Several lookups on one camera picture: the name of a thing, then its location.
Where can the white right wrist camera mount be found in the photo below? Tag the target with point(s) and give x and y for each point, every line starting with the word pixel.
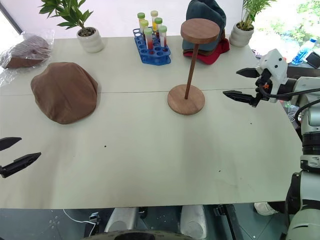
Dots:
pixel 276 66

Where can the blue test tube rack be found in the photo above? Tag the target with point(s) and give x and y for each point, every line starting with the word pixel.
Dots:
pixel 156 53

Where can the blue labelled water bottle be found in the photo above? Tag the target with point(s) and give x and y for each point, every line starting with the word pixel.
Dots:
pixel 303 51

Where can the yellow capped test tube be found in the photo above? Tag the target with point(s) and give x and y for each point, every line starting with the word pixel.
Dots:
pixel 143 23

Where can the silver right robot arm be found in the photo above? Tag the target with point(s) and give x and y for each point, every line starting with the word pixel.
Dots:
pixel 311 115

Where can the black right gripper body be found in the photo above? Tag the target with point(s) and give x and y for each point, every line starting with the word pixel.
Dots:
pixel 263 87

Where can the palm plant in white pot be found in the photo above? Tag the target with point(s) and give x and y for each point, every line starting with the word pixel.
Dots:
pixel 240 36

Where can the brown flat cap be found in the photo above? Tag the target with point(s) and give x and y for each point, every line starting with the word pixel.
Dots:
pixel 65 92

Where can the cream capped test tube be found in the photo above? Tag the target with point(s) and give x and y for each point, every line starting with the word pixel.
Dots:
pixel 154 13

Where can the dark window frame bar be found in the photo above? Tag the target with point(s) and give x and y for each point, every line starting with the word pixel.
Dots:
pixel 11 16

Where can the green capped test tube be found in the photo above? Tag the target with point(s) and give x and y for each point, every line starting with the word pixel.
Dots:
pixel 158 20
pixel 163 29
pixel 141 15
pixel 148 31

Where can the broad-leaf plant in white pot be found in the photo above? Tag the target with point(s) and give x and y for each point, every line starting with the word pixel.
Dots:
pixel 90 41

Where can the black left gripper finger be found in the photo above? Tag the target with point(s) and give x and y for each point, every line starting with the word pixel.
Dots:
pixel 8 142
pixel 20 162

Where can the red cap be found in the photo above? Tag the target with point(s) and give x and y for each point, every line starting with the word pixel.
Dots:
pixel 217 51

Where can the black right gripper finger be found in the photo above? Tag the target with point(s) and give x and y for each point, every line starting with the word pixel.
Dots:
pixel 250 72
pixel 240 95

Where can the white shoe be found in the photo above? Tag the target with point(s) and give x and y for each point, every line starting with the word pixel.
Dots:
pixel 265 208

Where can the wooden hat stand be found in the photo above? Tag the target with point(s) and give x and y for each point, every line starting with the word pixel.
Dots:
pixel 186 103

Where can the black flat device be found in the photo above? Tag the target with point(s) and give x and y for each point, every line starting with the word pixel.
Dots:
pixel 313 60

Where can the white rounded leg cover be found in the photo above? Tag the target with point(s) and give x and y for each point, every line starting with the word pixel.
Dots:
pixel 122 220
pixel 193 222

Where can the brown striped bagged hat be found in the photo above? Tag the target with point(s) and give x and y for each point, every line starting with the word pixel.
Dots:
pixel 27 52

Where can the clear plastic bag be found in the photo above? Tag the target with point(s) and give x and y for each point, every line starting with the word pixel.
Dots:
pixel 47 37

